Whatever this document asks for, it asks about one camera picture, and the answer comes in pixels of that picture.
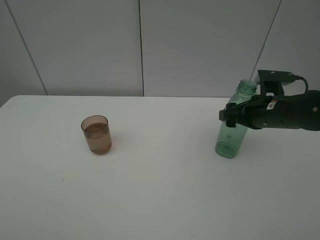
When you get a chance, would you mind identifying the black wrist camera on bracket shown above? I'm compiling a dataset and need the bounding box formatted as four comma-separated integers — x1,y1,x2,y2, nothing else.
255,69,296,97

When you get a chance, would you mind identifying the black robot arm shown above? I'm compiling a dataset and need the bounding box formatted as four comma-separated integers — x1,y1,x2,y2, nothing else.
219,90,320,131

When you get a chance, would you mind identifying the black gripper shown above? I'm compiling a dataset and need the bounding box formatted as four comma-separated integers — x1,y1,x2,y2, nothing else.
218,95,275,130

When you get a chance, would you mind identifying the translucent pink plastic cup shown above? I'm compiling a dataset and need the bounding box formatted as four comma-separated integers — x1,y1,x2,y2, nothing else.
80,115,112,155

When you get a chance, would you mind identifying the green transparent plastic bottle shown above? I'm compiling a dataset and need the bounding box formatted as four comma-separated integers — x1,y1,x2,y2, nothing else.
215,79,257,159

